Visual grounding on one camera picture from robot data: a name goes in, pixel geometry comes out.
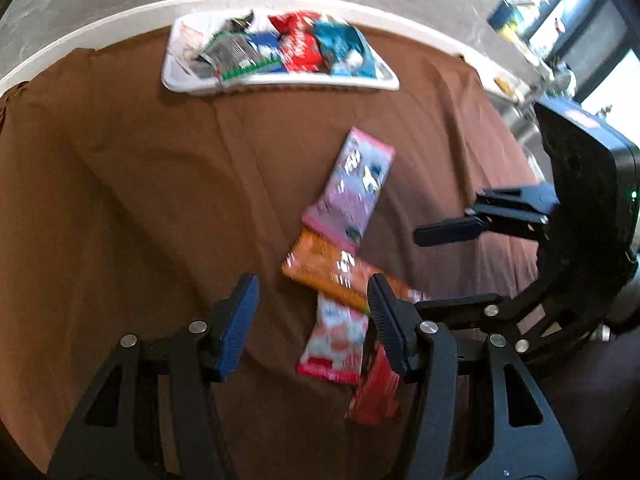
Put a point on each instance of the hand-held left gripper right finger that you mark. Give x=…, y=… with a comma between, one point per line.
x=382, y=320

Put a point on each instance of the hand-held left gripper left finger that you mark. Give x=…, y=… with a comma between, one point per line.
x=237, y=325

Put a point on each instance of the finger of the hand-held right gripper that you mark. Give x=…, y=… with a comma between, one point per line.
x=465, y=312
x=450, y=232

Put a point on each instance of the white and pink snack packet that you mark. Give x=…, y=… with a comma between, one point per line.
x=332, y=340

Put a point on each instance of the orange snack packet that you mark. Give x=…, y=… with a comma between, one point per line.
x=325, y=270

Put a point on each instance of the white ribbed plastic tray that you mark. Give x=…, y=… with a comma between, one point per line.
x=320, y=84

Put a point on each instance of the teal snack packet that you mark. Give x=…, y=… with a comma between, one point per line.
x=345, y=47

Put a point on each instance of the red snack packet white print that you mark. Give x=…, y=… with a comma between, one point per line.
x=300, y=42

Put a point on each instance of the blue snack packet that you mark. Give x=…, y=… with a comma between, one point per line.
x=265, y=47

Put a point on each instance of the grey and green snack packet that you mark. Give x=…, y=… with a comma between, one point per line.
x=235, y=55

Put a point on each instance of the black snack packet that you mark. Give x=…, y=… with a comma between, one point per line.
x=241, y=22

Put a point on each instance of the plain red snack packet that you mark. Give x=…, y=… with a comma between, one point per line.
x=375, y=400

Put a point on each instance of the steel sink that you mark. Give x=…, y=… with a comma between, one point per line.
x=525, y=135

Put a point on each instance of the pink cartoon snack packet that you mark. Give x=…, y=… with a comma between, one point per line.
x=350, y=190

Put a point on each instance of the yellow sponge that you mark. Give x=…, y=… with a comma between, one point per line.
x=504, y=86

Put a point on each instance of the brown tablecloth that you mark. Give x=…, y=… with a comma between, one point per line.
x=125, y=210

